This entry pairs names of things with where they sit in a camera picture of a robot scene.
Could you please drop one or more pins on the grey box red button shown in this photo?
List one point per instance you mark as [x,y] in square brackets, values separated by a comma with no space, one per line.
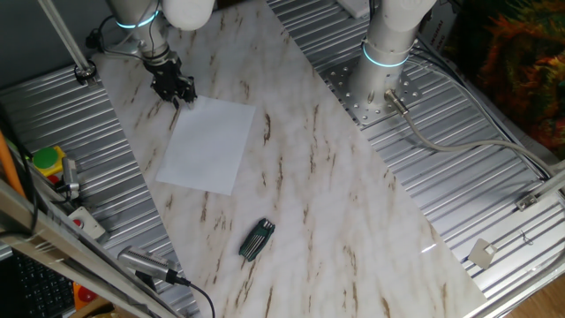
[90,225]

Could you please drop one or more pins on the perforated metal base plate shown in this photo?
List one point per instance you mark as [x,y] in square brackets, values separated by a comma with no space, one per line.
[344,88]

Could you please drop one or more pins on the green button yellow box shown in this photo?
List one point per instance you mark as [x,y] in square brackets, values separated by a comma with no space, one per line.
[45,157]

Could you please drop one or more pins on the orange box red button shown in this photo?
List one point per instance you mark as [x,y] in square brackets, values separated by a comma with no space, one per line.
[84,295]

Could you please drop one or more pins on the small metal corner bracket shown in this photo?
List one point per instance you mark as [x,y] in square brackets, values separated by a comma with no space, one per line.
[527,202]

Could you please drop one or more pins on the aluminium pole with black foot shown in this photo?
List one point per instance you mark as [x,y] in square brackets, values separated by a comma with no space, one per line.
[66,37]

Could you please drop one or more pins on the colourful patterned cloth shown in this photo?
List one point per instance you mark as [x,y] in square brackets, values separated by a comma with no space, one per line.
[521,66]

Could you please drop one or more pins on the black keyboard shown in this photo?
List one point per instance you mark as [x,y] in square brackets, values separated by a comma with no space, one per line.
[39,291]

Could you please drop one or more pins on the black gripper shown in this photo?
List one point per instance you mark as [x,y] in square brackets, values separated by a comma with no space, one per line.
[165,73]

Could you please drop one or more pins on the aluminium profile bar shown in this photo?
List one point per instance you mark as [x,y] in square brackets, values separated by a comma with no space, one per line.
[554,181]

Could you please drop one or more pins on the green hex key set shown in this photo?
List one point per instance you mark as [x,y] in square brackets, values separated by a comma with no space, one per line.
[256,240]

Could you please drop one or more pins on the aluminium frame beam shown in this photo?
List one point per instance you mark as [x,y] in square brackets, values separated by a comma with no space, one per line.
[44,234]

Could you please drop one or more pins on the white paper sheet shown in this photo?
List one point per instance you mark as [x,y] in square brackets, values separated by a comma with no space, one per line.
[203,154]

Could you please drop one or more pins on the marble pattern table mat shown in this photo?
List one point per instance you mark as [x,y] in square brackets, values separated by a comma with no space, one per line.
[309,199]

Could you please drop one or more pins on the orange pole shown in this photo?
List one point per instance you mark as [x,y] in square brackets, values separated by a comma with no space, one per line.
[9,165]

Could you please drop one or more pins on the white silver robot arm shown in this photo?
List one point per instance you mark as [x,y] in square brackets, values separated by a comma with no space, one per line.
[384,44]

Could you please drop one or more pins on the white box red print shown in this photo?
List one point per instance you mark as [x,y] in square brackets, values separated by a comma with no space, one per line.
[441,35]

